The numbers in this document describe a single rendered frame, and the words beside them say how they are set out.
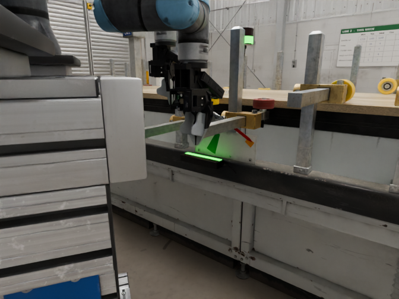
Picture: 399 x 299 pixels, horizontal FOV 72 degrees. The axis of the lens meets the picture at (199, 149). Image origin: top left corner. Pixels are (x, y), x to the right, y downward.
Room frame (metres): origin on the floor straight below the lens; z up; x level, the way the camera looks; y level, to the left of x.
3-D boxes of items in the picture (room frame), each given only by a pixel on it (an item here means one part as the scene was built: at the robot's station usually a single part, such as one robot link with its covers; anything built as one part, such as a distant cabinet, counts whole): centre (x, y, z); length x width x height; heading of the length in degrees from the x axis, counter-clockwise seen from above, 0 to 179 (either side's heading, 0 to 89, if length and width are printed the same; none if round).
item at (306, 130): (0.81, -0.33, 0.87); 0.04 x 0.04 x 0.48; 53
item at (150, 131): (1.05, 0.07, 0.81); 0.44 x 0.03 x 0.04; 143
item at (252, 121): (0.95, -0.14, 0.85); 0.14 x 0.06 x 0.05; 53
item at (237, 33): (0.96, -0.13, 0.91); 0.04 x 0.04 x 0.48; 53
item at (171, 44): (1.01, 0.12, 1.04); 0.09 x 0.08 x 0.12; 73
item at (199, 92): (0.70, 0.02, 0.96); 0.09 x 0.08 x 0.12; 143
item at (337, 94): (0.80, -0.34, 0.95); 0.14 x 0.06 x 0.05; 53
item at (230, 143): (0.96, -0.09, 0.75); 0.26 x 0.01 x 0.10; 53
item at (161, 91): (0.99, 0.13, 0.94); 0.06 x 0.03 x 0.09; 73
